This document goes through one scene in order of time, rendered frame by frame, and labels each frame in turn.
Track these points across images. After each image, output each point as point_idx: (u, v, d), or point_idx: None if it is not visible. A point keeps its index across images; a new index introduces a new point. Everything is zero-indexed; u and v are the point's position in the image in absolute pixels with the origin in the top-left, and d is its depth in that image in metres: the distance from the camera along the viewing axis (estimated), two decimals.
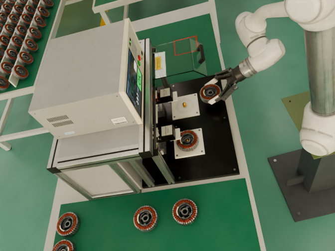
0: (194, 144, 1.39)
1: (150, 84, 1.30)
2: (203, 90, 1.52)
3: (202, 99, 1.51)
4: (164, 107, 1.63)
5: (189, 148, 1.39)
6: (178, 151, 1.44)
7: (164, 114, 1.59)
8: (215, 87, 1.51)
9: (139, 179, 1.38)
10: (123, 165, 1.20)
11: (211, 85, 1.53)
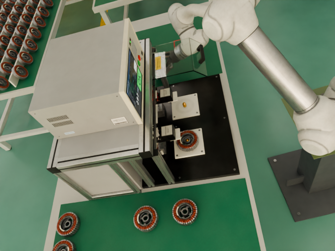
0: (194, 144, 1.39)
1: (150, 84, 1.30)
2: None
3: None
4: (164, 107, 1.63)
5: (189, 148, 1.39)
6: (178, 151, 1.44)
7: (164, 114, 1.59)
8: None
9: (139, 179, 1.38)
10: (123, 165, 1.20)
11: None
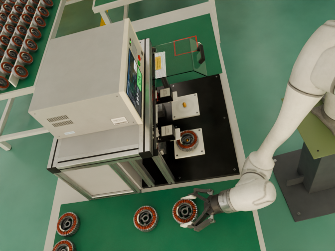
0: (194, 144, 1.39)
1: (150, 84, 1.30)
2: None
3: None
4: (164, 107, 1.63)
5: (189, 148, 1.39)
6: (178, 151, 1.44)
7: (164, 114, 1.59)
8: None
9: (139, 179, 1.38)
10: (123, 165, 1.20)
11: None
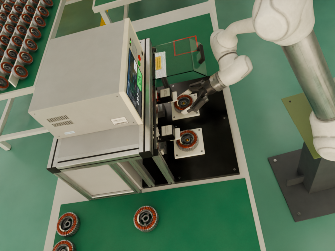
0: (194, 144, 1.39)
1: (150, 84, 1.30)
2: None
3: None
4: (164, 107, 1.63)
5: (189, 148, 1.39)
6: (178, 151, 1.44)
7: (164, 114, 1.59)
8: None
9: (139, 179, 1.38)
10: (123, 165, 1.20)
11: None
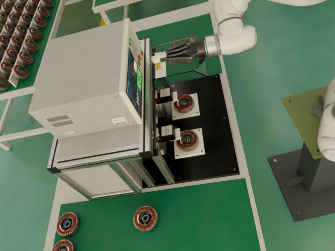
0: (194, 144, 1.39)
1: (150, 84, 1.30)
2: None
3: None
4: (164, 107, 1.63)
5: (189, 148, 1.39)
6: (178, 151, 1.44)
7: (164, 114, 1.59)
8: None
9: (139, 179, 1.38)
10: (123, 165, 1.20)
11: None
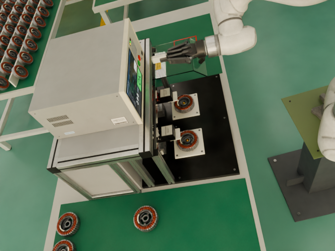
0: (194, 144, 1.39)
1: (150, 84, 1.30)
2: None
3: None
4: (164, 107, 1.63)
5: (189, 148, 1.39)
6: (178, 151, 1.44)
7: (164, 114, 1.59)
8: None
9: (139, 179, 1.38)
10: (123, 165, 1.20)
11: None
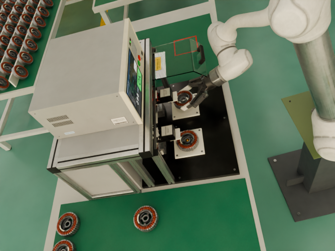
0: (194, 144, 1.39)
1: (150, 84, 1.30)
2: None
3: None
4: (164, 107, 1.63)
5: (189, 148, 1.39)
6: (178, 151, 1.44)
7: (164, 114, 1.59)
8: None
9: (139, 179, 1.38)
10: (123, 165, 1.20)
11: None
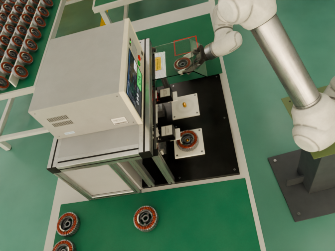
0: (194, 144, 1.39)
1: (150, 84, 1.30)
2: None
3: None
4: (164, 107, 1.63)
5: (189, 148, 1.39)
6: (178, 151, 1.44)
7: (164, 114, 1.59)
8: None
9: (139, 179, 1.38)
10: (123, 165, 1.20)
11: None
